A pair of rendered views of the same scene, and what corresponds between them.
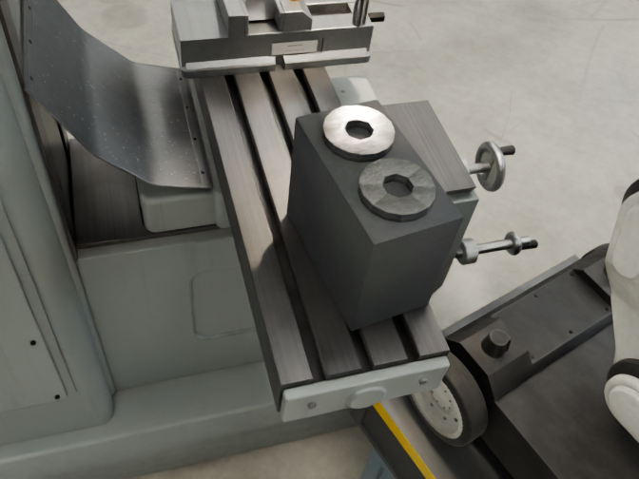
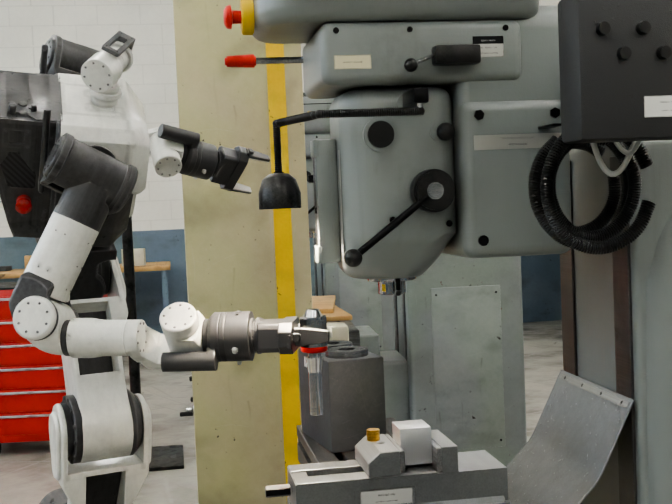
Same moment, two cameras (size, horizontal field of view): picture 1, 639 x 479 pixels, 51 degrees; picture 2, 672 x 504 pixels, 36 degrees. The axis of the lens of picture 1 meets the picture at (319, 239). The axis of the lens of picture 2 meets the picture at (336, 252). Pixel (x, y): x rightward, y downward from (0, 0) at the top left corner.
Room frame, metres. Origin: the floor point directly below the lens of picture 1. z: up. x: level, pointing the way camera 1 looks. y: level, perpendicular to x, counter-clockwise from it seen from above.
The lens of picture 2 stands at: (2.68, 0.46, 1.45)
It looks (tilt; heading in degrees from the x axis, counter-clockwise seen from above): 3 degrees down; 194
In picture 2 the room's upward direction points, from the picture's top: 2 degrees counter-clockwise
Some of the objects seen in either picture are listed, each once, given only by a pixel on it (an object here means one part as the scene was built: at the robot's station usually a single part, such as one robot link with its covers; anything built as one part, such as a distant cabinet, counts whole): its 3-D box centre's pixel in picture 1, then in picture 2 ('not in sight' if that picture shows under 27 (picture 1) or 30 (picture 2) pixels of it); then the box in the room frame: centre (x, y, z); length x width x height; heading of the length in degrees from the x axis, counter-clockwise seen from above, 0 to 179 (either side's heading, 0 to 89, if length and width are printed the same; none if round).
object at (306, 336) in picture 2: not in sight; (311, 336); (0.99, 0.00, 1.21); 0.06 x 0.02 x 0.03; 99
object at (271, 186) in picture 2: not in sight; (279, 190); (1.01, -0.04, 1.47); 0.07 x 0.07 x 0.06
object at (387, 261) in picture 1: (365, 211); (340, 392); (0.58, -0.05, 1.04); 0.22 x 0.12 x 0.20; 32
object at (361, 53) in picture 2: not in sight; (407, 61); (0.92, 0.17, 1.68); 0.34 x 0.24 x 0.10; 113
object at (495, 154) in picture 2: not in sight; (496, 179); (0.86, 0.31, 1.47); 0.24 x 0.19 x 0.26; 23
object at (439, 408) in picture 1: (443, 394); not in sight; (0.62, -0.29, 0.50); 0.20 x 0.05 x 0.20; 40
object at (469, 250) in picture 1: (497, 245); not in sight; (1.01, -0.41, 0.52); 0.22 x 0.06 x 0.06; 113
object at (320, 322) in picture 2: not in sight; (313, 330); (0.96, -0.01, 1.22); 0.05 x 0.05 x 0.05
